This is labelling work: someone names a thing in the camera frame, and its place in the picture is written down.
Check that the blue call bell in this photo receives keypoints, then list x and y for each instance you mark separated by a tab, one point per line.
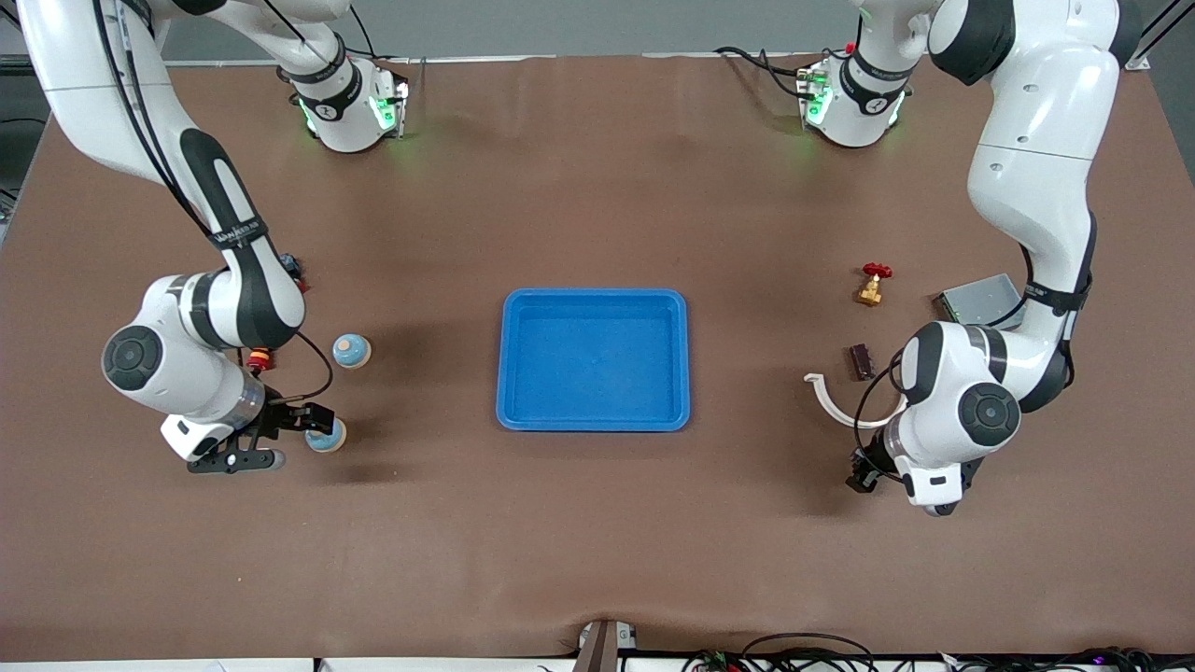
352	352
327	439

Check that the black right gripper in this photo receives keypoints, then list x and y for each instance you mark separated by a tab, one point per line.
278	416

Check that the aluminium frame post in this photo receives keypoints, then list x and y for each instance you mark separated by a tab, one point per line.
1158	33

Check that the red yellow emergency stop button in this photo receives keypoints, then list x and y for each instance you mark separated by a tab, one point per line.
261	359

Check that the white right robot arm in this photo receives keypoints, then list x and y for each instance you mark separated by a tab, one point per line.
93	93

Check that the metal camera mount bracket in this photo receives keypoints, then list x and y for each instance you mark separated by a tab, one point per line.
602	649

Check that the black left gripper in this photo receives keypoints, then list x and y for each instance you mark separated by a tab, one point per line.
870	461

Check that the blue plastic tray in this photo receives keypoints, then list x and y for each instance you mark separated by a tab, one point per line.
597	364

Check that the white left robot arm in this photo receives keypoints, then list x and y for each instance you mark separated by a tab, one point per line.
1036	187

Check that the grey metal power supply box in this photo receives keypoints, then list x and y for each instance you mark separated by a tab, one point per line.
976	300

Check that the white half-round pipe clamp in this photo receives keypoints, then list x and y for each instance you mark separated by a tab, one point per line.
828	409

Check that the red push button switch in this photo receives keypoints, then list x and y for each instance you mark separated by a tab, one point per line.
291	266

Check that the brown table cover mat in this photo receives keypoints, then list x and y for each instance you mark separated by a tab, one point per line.
597	523

